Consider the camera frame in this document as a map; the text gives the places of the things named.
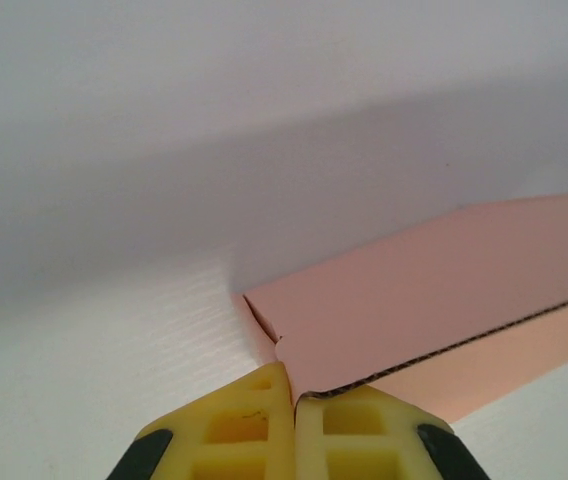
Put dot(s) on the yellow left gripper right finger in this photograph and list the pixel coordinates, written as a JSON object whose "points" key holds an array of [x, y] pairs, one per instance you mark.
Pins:
{"points": [[364, 435]]}

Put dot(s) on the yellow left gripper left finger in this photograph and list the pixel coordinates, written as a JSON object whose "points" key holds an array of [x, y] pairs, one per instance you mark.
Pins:
{"points": [[224, 430]]}

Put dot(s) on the pink corrugated cardboard box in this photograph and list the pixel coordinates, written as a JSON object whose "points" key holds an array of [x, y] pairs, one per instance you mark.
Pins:
{"points": [[414, 300]]}

